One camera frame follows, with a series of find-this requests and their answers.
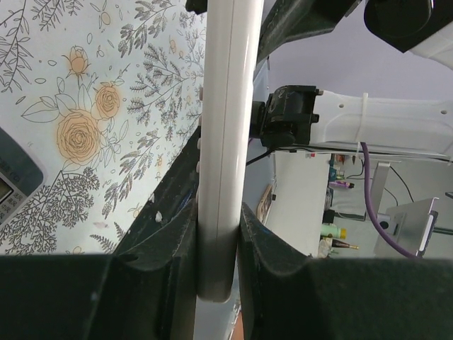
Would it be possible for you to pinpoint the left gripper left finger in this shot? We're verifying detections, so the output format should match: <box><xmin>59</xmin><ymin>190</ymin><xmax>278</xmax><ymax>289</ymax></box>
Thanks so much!
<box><xmin>1</xmin><ymin>208</ymin><xmax>197</xmax><ymax>339</ymax></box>

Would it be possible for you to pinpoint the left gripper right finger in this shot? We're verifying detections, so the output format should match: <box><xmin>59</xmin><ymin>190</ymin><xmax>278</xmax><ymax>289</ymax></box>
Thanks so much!
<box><xmin>238</xmin><ymin>205</ymin><xmax>452</xmax><ymax>339</ymax></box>

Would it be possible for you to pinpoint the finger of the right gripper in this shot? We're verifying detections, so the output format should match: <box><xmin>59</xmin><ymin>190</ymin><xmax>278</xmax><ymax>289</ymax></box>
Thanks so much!
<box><xmin>256</xmin><ymin>0</ymin><xmax>360</xmax><ymax>64</ymax></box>

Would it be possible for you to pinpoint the white slim remote control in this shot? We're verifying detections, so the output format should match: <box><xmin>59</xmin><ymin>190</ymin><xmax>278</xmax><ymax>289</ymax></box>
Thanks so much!
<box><xmin>193</xmin><ymin>0</ymin><xmax>265</xmax><ymax>340</ymax></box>

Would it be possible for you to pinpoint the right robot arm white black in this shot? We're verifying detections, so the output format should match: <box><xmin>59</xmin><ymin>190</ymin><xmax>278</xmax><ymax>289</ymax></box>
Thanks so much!
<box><xmin>250</xmin><ymin>1</ymin><xmax>452</xmax><ymax>162</ymax></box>

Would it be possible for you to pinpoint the floral table mat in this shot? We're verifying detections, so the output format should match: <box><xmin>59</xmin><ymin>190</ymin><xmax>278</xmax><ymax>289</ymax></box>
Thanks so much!
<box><xmin>1</xmin><ymin>1</ymin><xmax>207</xmax><ymax>255</ymax></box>

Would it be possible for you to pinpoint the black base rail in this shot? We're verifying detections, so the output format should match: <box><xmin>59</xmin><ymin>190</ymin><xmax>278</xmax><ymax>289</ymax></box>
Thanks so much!
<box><xmin>113</xmin><ymin>127</ymin><xmax>201</xmax><ymax>255</ymax></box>

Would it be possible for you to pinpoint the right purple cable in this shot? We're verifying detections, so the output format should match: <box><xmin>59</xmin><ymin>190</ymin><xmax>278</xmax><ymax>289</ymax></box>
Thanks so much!
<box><xmin>359</xmin><ymin>141</ymin><xmax>422</xmax><ymax>259</ymax></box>

